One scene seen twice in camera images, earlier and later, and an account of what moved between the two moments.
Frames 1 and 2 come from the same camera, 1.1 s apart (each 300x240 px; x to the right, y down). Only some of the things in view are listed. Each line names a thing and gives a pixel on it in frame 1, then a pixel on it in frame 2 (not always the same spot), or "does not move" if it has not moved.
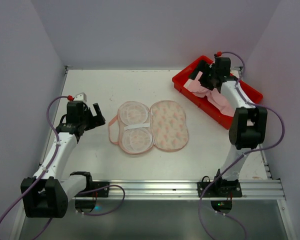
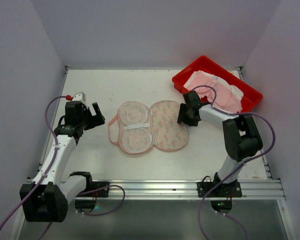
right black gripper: (205, 75) -> (188, 114)
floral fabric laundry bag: (139, 129) does not move
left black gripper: (91, 120) does not move
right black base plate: (219, 189) does not move
